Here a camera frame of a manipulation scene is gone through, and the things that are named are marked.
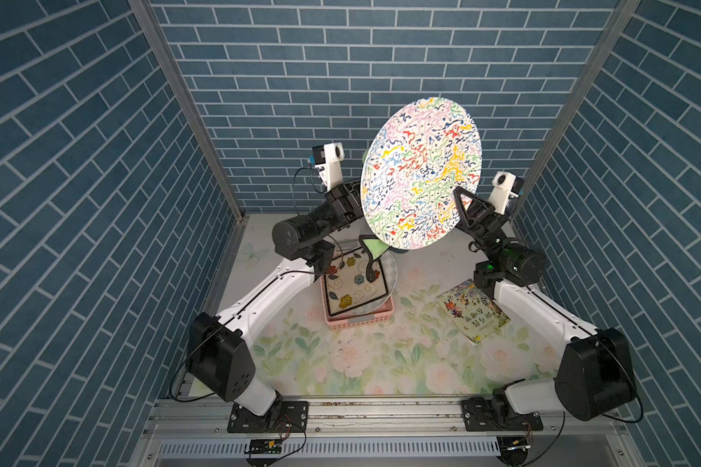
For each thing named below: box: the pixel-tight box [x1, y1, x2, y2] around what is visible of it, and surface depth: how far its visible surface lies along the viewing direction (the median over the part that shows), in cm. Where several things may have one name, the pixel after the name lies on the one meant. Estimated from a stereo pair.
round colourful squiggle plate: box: [360, 97, 483, 252], surface depth 48 cm
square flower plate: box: [324, 248, 389, 318], surface depth 95 cm
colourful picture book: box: [434, 278, 512, 344], surface depth 93 cm
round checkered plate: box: [345, 251, 399, 317], surface depth 90 cm
